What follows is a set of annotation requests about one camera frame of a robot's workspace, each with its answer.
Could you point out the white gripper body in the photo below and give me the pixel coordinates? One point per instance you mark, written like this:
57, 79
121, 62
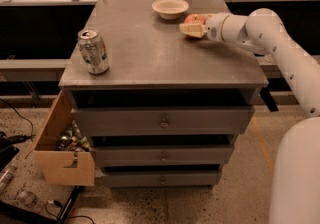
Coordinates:
216, 27

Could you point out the red apple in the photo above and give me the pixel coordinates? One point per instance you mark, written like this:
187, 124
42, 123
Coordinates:
193, 18

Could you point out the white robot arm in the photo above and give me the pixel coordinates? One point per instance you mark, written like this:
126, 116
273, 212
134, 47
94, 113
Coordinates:
295, 194

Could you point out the silver green 7up can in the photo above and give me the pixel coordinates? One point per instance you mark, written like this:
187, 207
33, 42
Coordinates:
93, 50

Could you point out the white bowl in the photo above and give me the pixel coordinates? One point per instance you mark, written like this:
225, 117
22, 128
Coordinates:
170, 9

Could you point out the grey drawer cabinet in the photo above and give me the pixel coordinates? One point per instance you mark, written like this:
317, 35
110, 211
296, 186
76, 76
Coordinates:
168, 110

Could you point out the snack items in box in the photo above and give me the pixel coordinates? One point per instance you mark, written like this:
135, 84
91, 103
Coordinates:
72, 140

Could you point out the wooden side box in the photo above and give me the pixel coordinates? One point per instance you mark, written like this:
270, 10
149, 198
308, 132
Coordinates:
61, 167

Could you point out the clear plastic bottle on floor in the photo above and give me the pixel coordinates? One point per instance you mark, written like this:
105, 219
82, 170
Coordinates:
6, 176

